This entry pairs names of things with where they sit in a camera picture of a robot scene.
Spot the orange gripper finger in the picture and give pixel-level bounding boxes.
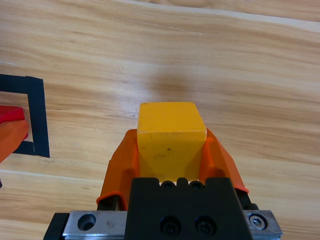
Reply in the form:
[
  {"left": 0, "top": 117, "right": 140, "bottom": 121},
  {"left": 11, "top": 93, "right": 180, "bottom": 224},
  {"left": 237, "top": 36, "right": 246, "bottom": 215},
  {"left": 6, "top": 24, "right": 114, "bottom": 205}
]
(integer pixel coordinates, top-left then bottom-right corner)
[
  {"left": 96, "top": 128, "right": 141, "bottom": 211},
  {"left": 198, "top": 127, "right": 251, "bottom": 196},
  {"left": 0, "top": 119, "right": 30, "bottom": 164}
]

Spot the red cube block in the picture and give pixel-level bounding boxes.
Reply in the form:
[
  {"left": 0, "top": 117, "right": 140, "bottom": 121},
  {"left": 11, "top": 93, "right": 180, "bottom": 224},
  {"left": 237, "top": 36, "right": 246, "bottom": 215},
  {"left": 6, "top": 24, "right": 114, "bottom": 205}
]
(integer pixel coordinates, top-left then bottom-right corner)
[{"left": 0, "top": 105, "right": 30, "bottom": 140}]

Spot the black tape square outline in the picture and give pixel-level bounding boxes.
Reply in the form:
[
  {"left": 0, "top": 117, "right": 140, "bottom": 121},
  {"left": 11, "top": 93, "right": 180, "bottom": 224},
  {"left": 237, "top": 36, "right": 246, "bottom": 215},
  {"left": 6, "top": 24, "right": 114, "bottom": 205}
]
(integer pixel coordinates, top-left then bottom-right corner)
[{"left": 0, "top": 74, "right": 51, "bottom": 159}]

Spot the yellow cube block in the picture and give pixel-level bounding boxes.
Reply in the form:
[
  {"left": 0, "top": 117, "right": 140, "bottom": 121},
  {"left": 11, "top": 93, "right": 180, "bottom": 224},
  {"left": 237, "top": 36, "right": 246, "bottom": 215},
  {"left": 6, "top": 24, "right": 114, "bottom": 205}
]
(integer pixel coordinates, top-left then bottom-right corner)
[{"left": 136, "top": 101, "right": 208, "bottom": 183}]

